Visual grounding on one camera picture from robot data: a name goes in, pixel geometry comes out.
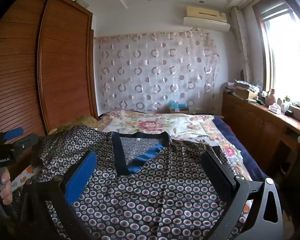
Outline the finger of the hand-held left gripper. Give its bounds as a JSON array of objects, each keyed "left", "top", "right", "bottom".
[
  {"left": 13, "top": 133, "right": 40, "bottom": 151},
  {"left": 3, "top": 127, "right": 24, "bottom": 141}
]

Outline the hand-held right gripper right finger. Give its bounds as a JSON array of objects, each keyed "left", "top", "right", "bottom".
[{"left": 201, "top": 150, "right": 284, "bottom": 240}]

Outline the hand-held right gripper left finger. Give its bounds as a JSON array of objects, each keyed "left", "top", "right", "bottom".
[{"left": 14, "top": 150, "right": 100, "bottom": 240}]

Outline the dark circle-patterned shirt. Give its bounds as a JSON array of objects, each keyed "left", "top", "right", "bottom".
[{"left": 31, "top": 125, "right": 253, "bottom": 240}]

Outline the person's left hand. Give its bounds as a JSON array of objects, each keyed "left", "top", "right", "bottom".
[{"left": 0, "top": 173, "right": 13, "bottom": 212}]

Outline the navy blue blanket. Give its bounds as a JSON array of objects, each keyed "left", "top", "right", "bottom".
[{"left": 212, "top": 116, "right": 280, "bottom": 188}]

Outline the wooden sideboard cabinet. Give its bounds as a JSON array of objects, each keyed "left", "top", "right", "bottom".
[{"left": 221, "top": 91, "right": 300, "bottom": 188}]

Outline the wooden slatted wardrobe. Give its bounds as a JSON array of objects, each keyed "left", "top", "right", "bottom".
[{"left": 0, "top": 0, "right": 99, "bottom": 180}]

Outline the blue box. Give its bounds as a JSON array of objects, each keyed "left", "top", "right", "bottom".
[{"left": 169, "top": 100, "right": 190, "bottom": 114}]

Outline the cardboard box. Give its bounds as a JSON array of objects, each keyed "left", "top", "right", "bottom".
[{"left": 234, "top": 89, "right": 258, "bottom": 100}]

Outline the pink bottle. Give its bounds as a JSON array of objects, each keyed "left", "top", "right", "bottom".
[{"left": 268, "top": 88, "right": 277, "bottom": 105}]

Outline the stack of folded cloths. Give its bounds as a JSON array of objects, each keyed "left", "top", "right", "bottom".
[{"left": 234, "top": 79, "right": 262, "bottom": 92}]

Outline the white window curtain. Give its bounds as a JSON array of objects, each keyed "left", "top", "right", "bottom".
[{"left": 231, "top": 6, "right": 252, "bottom": 83}]

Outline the window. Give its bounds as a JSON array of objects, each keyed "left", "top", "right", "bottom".
[{"left": 255, "top": 0, "right": 300, "bottom": 110}]

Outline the sheer ring-patterned curtain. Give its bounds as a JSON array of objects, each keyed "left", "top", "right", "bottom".
[{"left": 94, "top": 29, "right": 222, "bottom": 115}]

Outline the wall air conditioner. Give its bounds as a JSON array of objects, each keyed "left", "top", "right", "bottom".
[{"left": 183, "top": 6, "right": 231, "bottom": 32}]

